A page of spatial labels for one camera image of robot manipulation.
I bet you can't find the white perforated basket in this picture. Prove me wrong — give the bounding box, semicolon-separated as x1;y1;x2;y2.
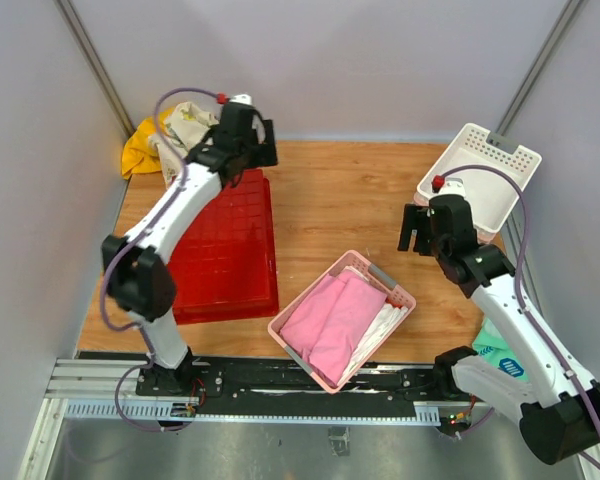
414;123;542;243

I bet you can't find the large red plastic container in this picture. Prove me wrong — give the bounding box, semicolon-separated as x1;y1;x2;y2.
169;170;279;325

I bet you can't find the pink basket with cloths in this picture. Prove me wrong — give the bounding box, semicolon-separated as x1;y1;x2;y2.
268;250;416;394

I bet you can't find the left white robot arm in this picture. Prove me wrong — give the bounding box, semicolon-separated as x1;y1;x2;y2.
100;94;278;396

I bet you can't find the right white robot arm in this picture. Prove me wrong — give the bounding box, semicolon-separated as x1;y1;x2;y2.
398;194;600;465

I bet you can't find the patterned cream cloth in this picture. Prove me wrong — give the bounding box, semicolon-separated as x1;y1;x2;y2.
148;101;218;188

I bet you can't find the yellow cloth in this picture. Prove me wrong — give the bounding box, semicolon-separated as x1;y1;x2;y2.
120;117;161;180

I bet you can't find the white folded cloth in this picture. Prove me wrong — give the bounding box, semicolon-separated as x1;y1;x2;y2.
338;264;416;386

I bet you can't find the teal patterned cloth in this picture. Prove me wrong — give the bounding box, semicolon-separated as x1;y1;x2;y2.
472;317;528;382

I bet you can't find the pink folded cloth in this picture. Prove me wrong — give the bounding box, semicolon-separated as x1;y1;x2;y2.
280;270;387;386

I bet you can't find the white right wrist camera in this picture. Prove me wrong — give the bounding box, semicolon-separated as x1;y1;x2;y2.
431;175;466;198

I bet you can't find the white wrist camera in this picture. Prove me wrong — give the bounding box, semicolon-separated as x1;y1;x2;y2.
230;94;253;106
431;175;466;198

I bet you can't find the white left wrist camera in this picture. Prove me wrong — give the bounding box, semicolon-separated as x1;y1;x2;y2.
230;94;253;106

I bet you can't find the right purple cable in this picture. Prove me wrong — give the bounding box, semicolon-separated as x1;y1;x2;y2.
432;164;600;479

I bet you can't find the purple cable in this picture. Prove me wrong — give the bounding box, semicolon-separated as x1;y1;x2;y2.
102;87;229;434
432;164;600;479

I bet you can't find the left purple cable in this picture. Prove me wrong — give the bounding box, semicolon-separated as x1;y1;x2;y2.
102;87;229;434

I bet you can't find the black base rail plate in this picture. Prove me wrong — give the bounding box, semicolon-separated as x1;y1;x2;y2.
136;356;470;416

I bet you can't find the grey slotted cable duct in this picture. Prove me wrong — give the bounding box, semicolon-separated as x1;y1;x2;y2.
62;399;441;427

